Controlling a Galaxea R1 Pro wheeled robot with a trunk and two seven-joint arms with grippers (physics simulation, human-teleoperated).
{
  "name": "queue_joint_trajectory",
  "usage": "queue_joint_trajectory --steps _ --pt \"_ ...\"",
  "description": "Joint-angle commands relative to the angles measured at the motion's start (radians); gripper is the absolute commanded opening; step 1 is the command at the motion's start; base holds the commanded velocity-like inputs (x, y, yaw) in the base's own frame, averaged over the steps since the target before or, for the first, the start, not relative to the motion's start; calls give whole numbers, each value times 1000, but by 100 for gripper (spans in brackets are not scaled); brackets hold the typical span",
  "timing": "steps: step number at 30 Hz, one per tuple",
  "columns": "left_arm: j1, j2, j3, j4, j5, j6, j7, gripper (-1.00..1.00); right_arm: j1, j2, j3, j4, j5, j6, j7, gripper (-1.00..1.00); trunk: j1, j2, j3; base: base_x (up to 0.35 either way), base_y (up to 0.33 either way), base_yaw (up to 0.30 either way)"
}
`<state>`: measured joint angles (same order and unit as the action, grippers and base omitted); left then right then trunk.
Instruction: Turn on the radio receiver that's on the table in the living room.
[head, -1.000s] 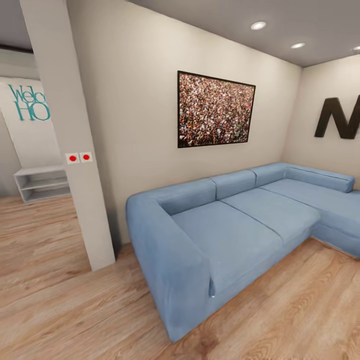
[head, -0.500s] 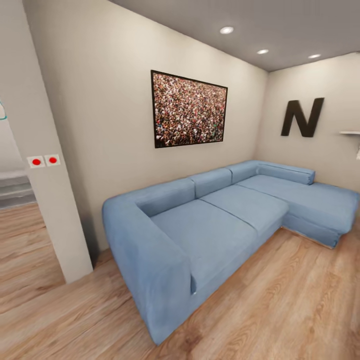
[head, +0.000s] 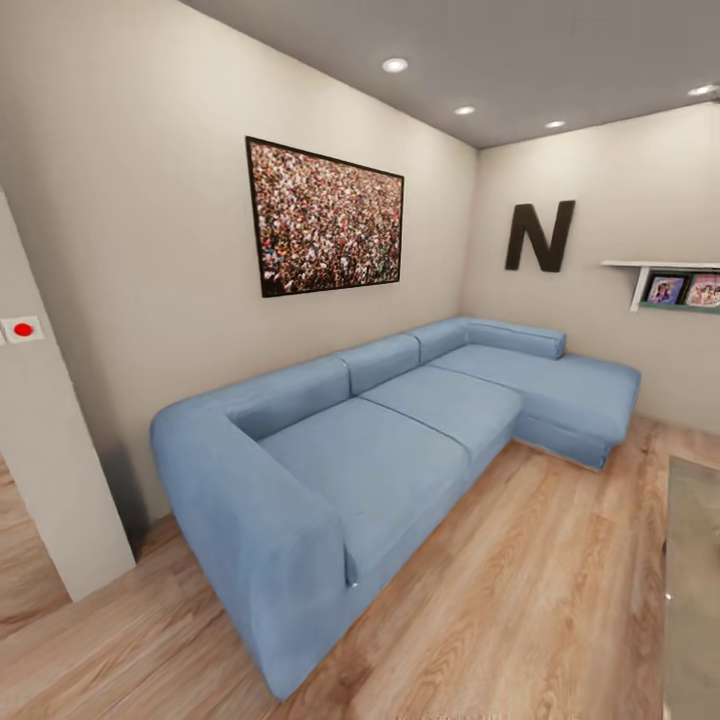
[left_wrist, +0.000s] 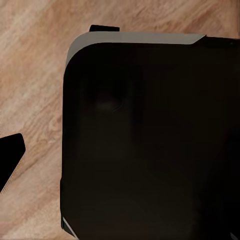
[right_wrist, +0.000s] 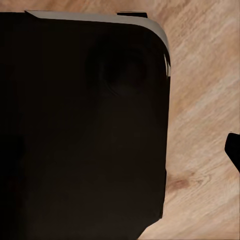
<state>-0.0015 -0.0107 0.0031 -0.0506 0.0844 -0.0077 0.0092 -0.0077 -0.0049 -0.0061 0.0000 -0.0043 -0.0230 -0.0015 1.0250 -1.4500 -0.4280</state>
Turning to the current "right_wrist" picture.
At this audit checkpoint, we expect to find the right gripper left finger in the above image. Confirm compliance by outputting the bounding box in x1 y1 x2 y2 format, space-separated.
0 133 25 192

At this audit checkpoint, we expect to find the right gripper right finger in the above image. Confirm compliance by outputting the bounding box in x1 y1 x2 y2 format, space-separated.
224 132 240 172

